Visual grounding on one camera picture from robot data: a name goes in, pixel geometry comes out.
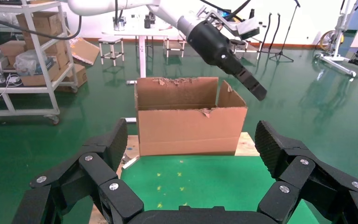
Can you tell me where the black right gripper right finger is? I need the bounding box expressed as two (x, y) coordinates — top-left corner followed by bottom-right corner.
(255, 120), (358, 224)

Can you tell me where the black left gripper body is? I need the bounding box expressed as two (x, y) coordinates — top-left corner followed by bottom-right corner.
(186, 20), (245, 76)

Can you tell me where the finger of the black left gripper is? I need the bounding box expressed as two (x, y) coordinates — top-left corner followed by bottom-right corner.
(234, 65), (268, 102)

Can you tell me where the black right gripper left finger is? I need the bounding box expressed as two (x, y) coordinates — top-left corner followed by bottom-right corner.
(12, 118), (145, 224)

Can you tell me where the large open cardboard carton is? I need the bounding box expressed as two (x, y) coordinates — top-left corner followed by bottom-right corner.
(135, 77), (248, 157)

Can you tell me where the low brown cardboard box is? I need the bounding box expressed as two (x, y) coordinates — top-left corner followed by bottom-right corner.
(20, 62), (61, 87)

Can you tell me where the flattened torn cardboard sheet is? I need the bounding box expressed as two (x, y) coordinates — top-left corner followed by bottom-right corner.
(70, 37), (101, 66)

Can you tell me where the small brown cardboard box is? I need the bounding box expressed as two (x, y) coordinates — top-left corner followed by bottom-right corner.
(0, 40), (27, 65)

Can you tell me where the large brown cardboard box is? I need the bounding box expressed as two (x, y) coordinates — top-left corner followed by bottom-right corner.
(16, 12), (65, 42)

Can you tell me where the silver cloth clip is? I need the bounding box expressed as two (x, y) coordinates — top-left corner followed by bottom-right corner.
(122, 155), (141, 170)

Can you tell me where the white pipe stool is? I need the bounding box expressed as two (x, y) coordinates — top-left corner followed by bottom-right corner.
(163, 39), (186, 58)
(98, 36), (125, 67)

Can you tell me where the black tripod stand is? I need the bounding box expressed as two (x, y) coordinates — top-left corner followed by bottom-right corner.
(269, 0), (302, 63)

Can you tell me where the white desk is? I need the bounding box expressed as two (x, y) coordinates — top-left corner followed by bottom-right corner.
(102, 23), (187, 85)

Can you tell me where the glass jar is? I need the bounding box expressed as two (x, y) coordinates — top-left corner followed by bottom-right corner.
(114, 17), (126, 31)

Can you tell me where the green table cloth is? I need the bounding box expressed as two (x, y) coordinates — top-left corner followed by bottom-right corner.
(120, 154), (320, 224)

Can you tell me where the white metal shelving cart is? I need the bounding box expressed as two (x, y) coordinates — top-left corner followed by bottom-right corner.
(0, 0), (78, 125)

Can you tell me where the clear plastic bag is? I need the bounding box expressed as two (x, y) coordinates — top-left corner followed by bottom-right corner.
(13, 49), (55, 77)

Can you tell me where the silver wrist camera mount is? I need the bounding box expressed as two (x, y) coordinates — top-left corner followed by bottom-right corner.
(203, 9), (262, 41)

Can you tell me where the white floor stand frame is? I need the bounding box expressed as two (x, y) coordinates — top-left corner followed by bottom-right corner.
(314, 0), (358, 78)

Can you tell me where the white cable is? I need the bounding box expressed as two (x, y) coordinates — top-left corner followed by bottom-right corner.
(0, 74), (22, 100)

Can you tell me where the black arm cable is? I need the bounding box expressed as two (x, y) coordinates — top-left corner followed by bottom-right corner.
(0, 0), (252, 41)

